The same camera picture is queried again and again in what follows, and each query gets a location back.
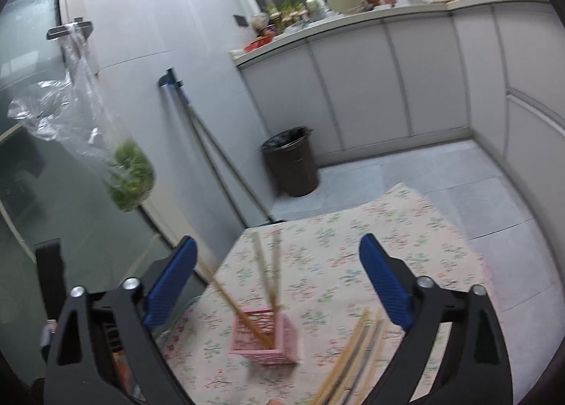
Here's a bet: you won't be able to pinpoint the bamboo chopstick three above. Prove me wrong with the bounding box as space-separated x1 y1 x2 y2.
347 320 389 405

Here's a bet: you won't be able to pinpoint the dark chopstick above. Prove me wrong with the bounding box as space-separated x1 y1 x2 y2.
334 320 382 404

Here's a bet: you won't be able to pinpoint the bamboo chopstick six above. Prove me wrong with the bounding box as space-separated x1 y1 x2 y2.
197 259 275 349

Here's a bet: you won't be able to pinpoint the bamboo chopstick one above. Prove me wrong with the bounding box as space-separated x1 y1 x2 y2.
308 308 370 405

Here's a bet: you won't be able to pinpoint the pink perforated utensil holder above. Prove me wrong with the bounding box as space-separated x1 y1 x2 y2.
230 308 299 366

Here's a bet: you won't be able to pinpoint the bamboo chopstick five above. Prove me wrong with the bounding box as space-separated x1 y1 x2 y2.
251 232 273 312

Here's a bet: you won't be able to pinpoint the bamboo chopstick four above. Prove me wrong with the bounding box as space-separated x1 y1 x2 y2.
271 229 281 314

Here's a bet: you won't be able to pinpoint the bamboo chopstick two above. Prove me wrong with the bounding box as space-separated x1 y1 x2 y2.
324 312 380 404

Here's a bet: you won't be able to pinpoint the white kitchen cabinet run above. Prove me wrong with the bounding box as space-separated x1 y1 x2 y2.
234 0 564 278

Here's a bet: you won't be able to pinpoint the plastic bag of greens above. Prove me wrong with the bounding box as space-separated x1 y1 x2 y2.
8 31 156 213

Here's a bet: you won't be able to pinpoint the floral tablecloth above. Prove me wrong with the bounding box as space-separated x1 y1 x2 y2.
162 184 491 404

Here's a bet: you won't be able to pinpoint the dark brown trash bin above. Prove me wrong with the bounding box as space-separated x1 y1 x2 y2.
261 127 320 197

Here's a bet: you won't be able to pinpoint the potted green sprouts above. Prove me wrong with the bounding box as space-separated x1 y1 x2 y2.
263 0 321 33

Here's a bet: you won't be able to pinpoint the broom handle grey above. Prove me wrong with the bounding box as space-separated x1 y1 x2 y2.
174 89 248 229

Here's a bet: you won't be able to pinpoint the black door handle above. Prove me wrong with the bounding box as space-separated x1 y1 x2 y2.
46 20 94 41

